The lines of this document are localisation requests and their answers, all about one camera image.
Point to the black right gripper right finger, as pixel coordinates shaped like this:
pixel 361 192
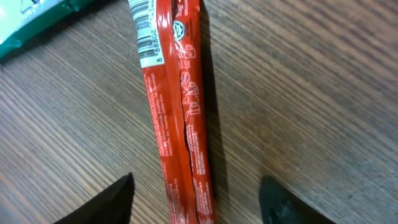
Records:
pixel 280 206

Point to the red stick sachet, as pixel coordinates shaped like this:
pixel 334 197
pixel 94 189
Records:
pixel 169 49

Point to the green 3M glove package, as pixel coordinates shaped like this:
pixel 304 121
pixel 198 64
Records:
pixel 21 20

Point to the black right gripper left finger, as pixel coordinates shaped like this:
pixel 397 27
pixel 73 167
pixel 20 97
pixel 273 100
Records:
pixel 111 206

